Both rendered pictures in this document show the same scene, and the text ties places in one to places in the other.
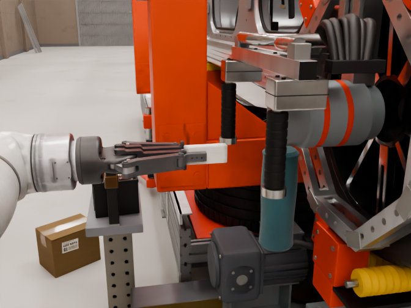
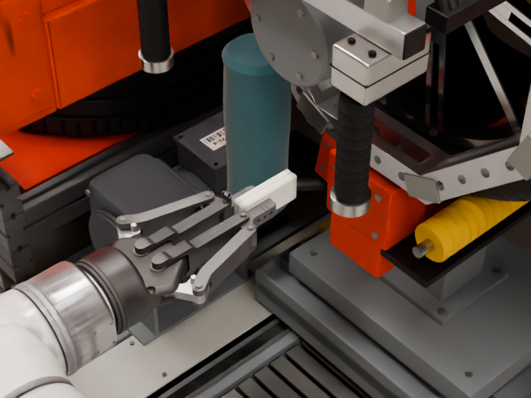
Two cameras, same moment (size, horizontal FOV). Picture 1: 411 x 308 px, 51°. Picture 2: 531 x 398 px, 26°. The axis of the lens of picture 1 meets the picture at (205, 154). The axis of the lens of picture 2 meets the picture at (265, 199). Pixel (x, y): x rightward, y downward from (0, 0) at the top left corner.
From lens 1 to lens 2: 0.69 m
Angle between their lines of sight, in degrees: 36
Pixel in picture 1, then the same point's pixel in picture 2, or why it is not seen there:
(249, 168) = (130, 41)
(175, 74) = not seen: outside the picture
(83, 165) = (129, 313)
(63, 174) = (106, 342)
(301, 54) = (397, 11)
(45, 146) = (71, 316)
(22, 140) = (29, 321)
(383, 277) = (465, 223)
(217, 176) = (74, 80)
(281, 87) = (374, 72)
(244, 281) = not seen: hidden behind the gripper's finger
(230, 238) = (141, 196)
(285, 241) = not seen: hidden behind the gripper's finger
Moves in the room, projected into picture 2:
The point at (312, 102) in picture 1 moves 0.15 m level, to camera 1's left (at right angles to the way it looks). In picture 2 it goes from (411, 73) to (280, 122)
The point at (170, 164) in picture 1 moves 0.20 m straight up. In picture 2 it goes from (244, 250) to (242, 76)
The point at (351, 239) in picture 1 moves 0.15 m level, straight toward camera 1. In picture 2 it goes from (419, 187) to (453, 272)
